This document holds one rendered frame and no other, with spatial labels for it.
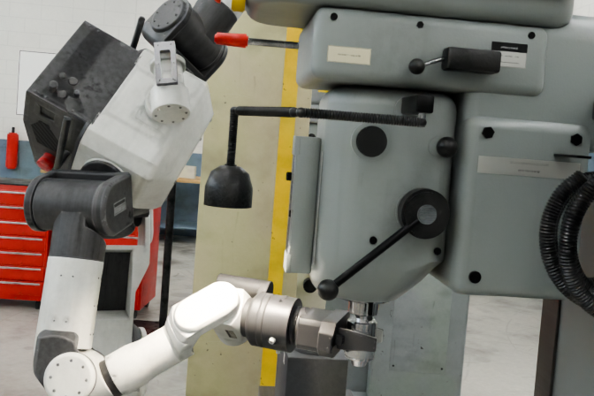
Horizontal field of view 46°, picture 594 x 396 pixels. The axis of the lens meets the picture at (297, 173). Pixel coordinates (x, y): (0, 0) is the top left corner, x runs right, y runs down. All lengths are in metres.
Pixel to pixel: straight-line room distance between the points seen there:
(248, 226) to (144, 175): 1.59
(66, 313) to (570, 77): 0.85
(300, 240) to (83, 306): 0.37
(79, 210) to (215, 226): 1.66
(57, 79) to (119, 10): 9.02
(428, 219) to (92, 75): 0.67
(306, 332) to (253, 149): 1.75
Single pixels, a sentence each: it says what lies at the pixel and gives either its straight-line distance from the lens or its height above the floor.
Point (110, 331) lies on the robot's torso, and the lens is 1.65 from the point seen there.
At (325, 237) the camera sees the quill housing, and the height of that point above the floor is 1.41.
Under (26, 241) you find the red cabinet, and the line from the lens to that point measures 5.94.
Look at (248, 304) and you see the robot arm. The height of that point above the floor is 1.27.
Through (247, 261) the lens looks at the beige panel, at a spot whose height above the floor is 1.03.
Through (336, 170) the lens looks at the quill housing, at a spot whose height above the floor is 1.51.
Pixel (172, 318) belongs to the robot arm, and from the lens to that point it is 1.16.
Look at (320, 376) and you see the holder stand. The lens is 1.40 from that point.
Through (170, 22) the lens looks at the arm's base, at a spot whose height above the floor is 1.75.
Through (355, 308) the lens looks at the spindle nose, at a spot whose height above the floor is 1.29.
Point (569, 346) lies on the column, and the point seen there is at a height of 1.23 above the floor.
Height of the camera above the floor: 1.55
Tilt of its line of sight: 3 degrees down
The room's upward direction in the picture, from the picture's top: 4 degrees clockwise
